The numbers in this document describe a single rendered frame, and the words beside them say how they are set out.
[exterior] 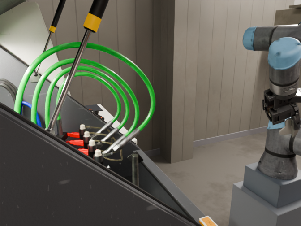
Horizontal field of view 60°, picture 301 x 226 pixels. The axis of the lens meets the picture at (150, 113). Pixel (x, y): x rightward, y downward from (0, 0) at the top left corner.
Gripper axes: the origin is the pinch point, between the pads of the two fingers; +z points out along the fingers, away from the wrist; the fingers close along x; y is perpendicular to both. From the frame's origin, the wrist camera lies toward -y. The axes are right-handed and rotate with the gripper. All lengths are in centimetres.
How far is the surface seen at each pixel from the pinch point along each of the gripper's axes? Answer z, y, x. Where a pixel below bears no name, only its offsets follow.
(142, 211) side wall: -42, 43, 33
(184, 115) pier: 139, 38, -144
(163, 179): -0.7, 47.2, 4.7
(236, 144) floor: 234, -11, -147
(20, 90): -53, 65, 0
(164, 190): -0.9, 47.7, 9.0
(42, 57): -56, 58, -4
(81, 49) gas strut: -66, 40, 20
